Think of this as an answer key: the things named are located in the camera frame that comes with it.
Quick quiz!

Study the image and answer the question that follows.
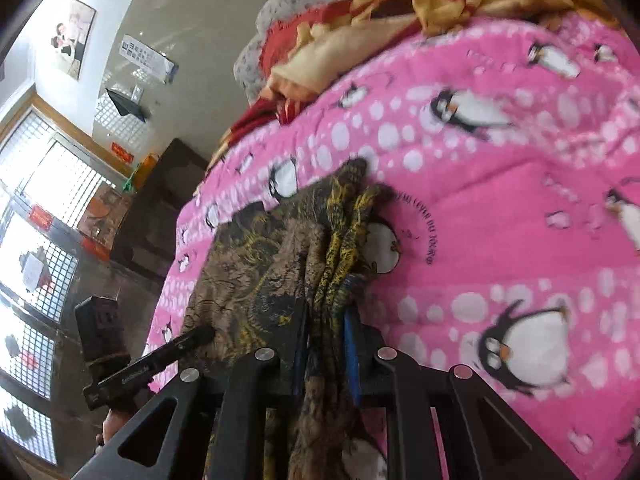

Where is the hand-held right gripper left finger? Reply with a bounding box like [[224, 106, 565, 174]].
[[70, 304, 310, 480]]

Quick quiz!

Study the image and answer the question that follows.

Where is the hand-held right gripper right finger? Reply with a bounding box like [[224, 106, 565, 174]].
[[343, 309, 580, 480]]

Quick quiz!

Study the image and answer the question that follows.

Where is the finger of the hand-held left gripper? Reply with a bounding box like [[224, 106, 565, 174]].
[[144, 325, 217, 377]]

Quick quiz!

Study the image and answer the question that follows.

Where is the dark yellow patterned garment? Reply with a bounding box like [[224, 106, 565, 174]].
[[180, 157, 397, 480]]

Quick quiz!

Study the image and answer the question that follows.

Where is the person's left hand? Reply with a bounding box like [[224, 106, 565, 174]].
[[96, 407, 132, 450]]

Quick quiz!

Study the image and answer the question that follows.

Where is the window with metal grille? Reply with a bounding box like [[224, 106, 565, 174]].
[[0, 104, 123, 467]]

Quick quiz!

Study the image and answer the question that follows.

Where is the brown printed box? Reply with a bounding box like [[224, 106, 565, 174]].
[[76, 181, 134, 262]]

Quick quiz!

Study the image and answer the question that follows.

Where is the red window sticker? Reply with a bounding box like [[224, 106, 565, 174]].
[[28, 204, 54, 232]]

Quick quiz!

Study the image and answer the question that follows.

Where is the dark wooden cabinet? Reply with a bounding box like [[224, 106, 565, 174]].
[[109, 137, 210, 282]]

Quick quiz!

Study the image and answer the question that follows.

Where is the orange bag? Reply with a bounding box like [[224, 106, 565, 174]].
[[134, 154, 159, 192]]

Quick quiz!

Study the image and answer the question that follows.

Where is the pink penguin printed blanket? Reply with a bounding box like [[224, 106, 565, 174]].
[[145, 14, 640, 480]]

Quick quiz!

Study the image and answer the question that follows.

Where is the black hanging cloth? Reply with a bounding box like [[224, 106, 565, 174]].
[[104, 87, 149, 124]]

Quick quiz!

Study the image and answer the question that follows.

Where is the red and yellow blanket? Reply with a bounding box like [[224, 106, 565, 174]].
[[207, 0, 626, 171]]

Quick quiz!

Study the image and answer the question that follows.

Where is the white wall chart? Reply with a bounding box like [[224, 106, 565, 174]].
[[119, 34, 179, 85]]

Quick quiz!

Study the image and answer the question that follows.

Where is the wall poster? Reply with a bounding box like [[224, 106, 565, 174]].
[[47, 0, 97, 82]]

